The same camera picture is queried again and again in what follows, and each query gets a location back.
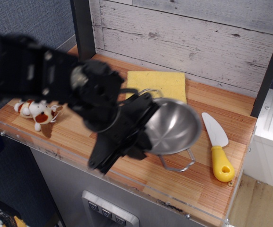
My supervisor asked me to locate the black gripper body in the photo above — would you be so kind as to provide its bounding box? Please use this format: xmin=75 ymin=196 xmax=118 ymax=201
xmin=68 ymin=60 xmax=124 ymax=132

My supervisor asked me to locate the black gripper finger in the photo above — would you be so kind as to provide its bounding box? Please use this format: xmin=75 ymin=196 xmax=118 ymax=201
xmin=127 ymin=132 xmax=152 ymax=160
xmin=88 ymin=94 xmax=159 ymax=174

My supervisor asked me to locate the stainless steel colander bowl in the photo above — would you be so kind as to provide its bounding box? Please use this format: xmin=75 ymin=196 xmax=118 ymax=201
xmin=140 ymin=88 xmax=203 ymax=173

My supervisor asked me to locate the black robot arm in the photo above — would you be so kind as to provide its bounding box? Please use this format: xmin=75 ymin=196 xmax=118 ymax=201
xmin=0 ymin=35 xmax=159 ymax=174

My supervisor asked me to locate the yellow towel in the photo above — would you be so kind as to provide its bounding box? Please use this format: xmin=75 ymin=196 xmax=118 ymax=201
xmin=127 ymin=71 xmax=187 ymax=103

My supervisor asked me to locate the white brown plush dog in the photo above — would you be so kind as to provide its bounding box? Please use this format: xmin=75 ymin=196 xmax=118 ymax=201
xmin=14 ymin=99 xmax=63 ymax=138

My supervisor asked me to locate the silver dispenser button panel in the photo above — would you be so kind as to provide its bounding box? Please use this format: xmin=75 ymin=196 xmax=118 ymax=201
xmin=81 ymin=190 xmax=140 ymax=227

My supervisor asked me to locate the clear acrylic edge guard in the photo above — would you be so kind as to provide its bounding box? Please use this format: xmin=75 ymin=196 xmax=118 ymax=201
xmin=0 ymin=108 xmax=255 ymax=227

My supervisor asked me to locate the yellow object bottom left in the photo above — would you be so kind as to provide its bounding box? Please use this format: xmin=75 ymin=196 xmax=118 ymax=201
xmin=3 ymin=216 xmax=28 ymax=227

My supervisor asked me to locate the white ribbed cabinet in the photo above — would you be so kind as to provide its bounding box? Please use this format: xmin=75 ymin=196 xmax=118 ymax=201
xmin=244 ymin=89 xmax=273 ymax=186

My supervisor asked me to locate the dark vertical post left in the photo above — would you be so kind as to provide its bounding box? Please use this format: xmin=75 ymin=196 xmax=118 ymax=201
xmin=70 ymin=0 xmax=96 ymax=61

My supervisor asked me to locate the dark vertical post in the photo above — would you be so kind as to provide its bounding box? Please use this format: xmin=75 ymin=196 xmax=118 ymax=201
xmin=250 ymin=53 xmax=273 ymax=118
xmin=70 ymin=0 xmax=96 ymax=61

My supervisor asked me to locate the toy knife yellow handle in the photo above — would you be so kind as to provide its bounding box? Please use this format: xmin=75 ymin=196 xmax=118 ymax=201
xmin=202 ymin=113 xmax=235 ymax=182

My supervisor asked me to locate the dark vertical post right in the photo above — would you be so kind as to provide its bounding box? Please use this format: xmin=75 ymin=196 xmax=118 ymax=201
xmin=250 ymin=53 xmax=273 ymax=118

